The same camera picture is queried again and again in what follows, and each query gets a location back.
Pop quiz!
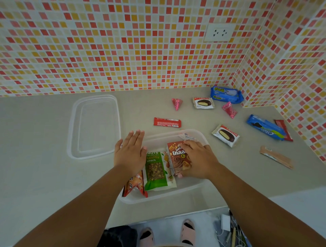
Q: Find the person's left hand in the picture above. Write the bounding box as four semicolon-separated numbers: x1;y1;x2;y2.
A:
114;130;148;176

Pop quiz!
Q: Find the person's right hand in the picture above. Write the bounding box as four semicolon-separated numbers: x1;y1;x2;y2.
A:
177;139;221;180

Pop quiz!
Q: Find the brown chocolate snack box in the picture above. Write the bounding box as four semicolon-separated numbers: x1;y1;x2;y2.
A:
166;141;192;177

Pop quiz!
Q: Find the person's left forearm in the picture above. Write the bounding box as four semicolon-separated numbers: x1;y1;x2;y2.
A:
13;164;140;247

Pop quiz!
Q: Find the person's right forearm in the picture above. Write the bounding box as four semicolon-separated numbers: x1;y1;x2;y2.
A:
207;163;326;247

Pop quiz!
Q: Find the clear plastic container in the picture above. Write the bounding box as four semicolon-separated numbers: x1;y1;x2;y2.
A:
118;129;212;205

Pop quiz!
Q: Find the green nut snack packet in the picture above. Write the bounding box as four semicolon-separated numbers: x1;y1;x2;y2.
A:
144;152;177;191

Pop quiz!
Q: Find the clear plastic container lid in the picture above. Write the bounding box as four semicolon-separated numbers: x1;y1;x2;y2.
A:
67;95;122;160

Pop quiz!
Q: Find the orange snack packet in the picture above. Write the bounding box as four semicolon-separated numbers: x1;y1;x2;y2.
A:
121;170;148;198

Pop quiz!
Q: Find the red wafer bar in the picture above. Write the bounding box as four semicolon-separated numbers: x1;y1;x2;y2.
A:
274;119;294;142
153;117;182;128

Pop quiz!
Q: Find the white chocolate pie packet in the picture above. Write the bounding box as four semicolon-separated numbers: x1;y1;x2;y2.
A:
211;124;240;148
193;97;215;109

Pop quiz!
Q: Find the pink right slipper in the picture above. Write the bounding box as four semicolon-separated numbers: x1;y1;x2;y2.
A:
180;219;196;246

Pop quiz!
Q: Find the pink slipper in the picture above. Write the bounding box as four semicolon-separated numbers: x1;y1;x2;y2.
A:
180;219;196;246
139;227;155;247

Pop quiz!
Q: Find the white charger plug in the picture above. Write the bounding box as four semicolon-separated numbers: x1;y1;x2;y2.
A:
220;214;231;232

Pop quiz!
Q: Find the pink left slipper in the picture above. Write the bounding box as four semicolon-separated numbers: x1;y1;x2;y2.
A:
139;227;155;247

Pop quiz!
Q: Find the blue cream cookie pack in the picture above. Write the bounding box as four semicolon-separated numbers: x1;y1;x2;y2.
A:
210;85;244;104

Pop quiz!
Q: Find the black bag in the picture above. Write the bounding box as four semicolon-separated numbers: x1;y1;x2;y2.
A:
97;225;138;247

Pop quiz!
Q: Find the brown stick snack packet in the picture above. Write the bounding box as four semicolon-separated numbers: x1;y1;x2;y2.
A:
259;146;294;169

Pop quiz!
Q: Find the blue sandwich cookie roll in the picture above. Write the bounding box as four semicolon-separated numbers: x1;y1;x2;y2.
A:
246;114;286;141

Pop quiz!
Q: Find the tangle of cables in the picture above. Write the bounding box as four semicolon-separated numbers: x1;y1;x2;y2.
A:
216;210;248;247

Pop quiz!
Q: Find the white wall socket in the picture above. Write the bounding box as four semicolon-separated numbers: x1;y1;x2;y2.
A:
203;23;236;43

